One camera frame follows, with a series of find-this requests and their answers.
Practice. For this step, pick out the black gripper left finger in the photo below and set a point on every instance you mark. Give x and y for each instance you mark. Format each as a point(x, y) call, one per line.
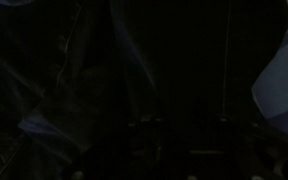
point(134, 153)

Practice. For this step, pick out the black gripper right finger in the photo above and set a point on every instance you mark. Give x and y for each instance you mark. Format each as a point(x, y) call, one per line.
point(267, 156)

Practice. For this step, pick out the blue checked duvet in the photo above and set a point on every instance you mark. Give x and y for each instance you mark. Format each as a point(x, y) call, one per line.
point(277, 83)

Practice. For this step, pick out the dark blue jeans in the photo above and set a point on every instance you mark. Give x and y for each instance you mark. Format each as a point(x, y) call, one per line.
point(117, 66)

